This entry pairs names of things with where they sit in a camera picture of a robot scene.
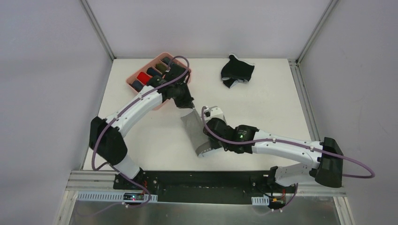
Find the striped rolled underwear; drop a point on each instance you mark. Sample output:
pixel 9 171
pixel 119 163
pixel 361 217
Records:
pixel 166 60

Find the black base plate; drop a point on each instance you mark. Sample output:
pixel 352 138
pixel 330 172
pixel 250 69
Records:
pixel 218 187

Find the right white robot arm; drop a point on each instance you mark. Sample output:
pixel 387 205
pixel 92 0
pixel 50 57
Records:
pixel 319 161

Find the olive rolled underwear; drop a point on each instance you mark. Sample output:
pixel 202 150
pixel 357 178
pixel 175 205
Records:
pixel 161 67

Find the black underwear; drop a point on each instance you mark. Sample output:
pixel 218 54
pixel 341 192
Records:
pixel 236 71

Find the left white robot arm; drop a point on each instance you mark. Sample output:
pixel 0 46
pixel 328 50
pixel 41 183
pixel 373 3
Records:
pixel 107 134

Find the navy rolled underwear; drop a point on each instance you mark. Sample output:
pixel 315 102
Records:
pixel 153 72

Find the dark blue rolled underwear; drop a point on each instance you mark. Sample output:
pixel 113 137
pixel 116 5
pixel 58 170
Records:
pixel 137 85

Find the red rolled underwear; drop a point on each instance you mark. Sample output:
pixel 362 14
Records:
pixel 144 78

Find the aluminium frame rail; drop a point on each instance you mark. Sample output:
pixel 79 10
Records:
pixel 91 180

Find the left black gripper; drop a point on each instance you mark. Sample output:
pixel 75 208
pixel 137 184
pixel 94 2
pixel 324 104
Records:
pixel 183 101

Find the pink divided organizer tray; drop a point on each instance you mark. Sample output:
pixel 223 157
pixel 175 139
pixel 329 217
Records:
pixel 152 63

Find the grey underwear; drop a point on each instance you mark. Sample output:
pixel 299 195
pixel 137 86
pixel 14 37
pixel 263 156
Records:
pixel 200 142

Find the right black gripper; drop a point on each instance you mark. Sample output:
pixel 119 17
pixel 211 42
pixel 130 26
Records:
pixel 212 132

